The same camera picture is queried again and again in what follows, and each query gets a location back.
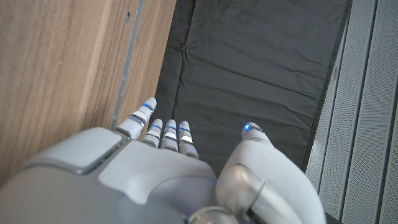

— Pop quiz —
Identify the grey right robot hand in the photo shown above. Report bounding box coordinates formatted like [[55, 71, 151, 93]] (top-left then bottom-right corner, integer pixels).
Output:
[[0, 96, 327, 224]]

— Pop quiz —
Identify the wooden table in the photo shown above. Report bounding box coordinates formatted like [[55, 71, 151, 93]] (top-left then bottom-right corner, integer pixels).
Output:
[[111, 0, 145, 130]]

